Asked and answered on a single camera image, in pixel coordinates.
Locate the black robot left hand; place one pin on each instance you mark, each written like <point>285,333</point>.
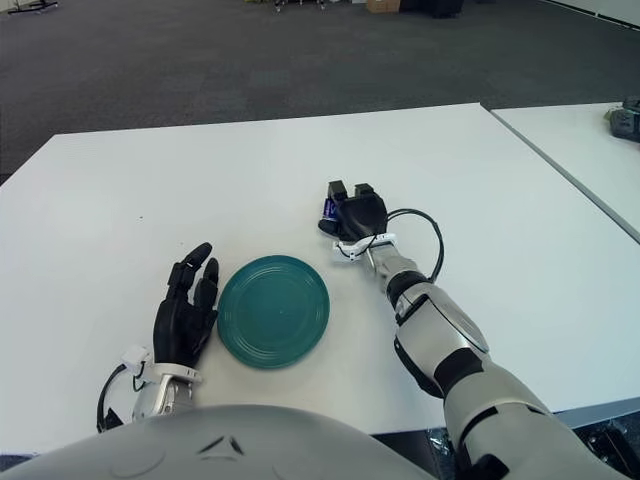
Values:
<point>180,325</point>

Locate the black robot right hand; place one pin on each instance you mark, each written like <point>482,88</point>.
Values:
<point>365,215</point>

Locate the blue gum box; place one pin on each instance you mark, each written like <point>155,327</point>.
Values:
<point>330,209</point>

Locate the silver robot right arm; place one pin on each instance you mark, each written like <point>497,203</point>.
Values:
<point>450,320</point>

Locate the green round plate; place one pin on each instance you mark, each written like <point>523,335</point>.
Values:
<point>275,312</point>

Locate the grey robot torso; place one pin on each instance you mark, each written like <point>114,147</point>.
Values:
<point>200,450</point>

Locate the brown cardboard box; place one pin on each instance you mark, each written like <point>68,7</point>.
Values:
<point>384,5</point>

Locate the black cabinet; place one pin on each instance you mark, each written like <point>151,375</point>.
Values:
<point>430,7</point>

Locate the wheeled cart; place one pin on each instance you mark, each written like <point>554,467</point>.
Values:
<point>310,4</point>

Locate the dark device on table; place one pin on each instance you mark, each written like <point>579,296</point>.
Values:
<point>625,122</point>

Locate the black floor stand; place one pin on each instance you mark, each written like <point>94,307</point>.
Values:
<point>35,6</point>

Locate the grey table support frame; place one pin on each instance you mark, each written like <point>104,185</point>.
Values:
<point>607,442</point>

